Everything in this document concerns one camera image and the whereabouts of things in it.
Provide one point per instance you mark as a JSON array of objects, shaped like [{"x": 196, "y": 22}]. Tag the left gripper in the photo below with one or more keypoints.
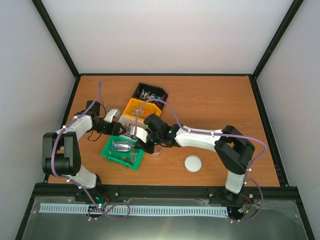
[{"x": 114, "y": 131}]

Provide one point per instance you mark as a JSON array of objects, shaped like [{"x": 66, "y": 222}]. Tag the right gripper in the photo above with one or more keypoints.
[{"x": 140, "y": 143}]

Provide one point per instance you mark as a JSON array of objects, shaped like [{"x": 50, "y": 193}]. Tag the white translucent plastic bin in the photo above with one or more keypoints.
[{"x": 127, "y": 122}]

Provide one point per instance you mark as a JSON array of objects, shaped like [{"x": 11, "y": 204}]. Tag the clear plastic cup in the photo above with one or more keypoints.
[{"x": 158, "y": 150}]

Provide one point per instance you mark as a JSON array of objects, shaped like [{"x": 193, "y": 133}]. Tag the silver metal scoop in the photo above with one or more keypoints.
[{"x": 122, "y": 146}]

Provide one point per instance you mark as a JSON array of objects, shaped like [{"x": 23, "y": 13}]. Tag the green plastic bin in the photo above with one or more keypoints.
[{"x": 130, "y": 159}]

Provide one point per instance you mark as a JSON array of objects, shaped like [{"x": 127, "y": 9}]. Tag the yellow plastic bin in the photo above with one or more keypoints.
[{"x": 137, "y": 107}]

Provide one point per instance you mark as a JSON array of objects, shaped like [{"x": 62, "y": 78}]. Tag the black plastic bin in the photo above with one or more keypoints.
[{"x": 145, "y": 92}]

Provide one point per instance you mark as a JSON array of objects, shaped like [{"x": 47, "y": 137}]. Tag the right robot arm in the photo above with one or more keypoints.
[{"x": 234, "y": 150}]

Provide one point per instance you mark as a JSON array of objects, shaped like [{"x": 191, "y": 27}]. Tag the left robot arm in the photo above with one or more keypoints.
[{"x": 60, "y": 149}]

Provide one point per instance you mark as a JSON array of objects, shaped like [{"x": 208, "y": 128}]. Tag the white round lid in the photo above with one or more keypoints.
[{"x": 193, "y": 163}]

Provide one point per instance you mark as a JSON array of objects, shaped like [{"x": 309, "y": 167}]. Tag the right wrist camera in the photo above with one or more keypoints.
[{"x": 139, "y": 133}]

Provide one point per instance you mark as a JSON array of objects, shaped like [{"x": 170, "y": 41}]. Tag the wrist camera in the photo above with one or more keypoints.
[
  {"x": 111, "y": 115},
  {"x": 139, "y": 133}
]

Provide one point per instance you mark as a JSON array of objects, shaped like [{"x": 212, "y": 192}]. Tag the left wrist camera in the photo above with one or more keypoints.
[{"x": 111, "y": 115}]

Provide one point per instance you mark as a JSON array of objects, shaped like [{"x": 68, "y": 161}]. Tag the light blue cable duct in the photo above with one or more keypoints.
[{"x": 137, "y": 210}]

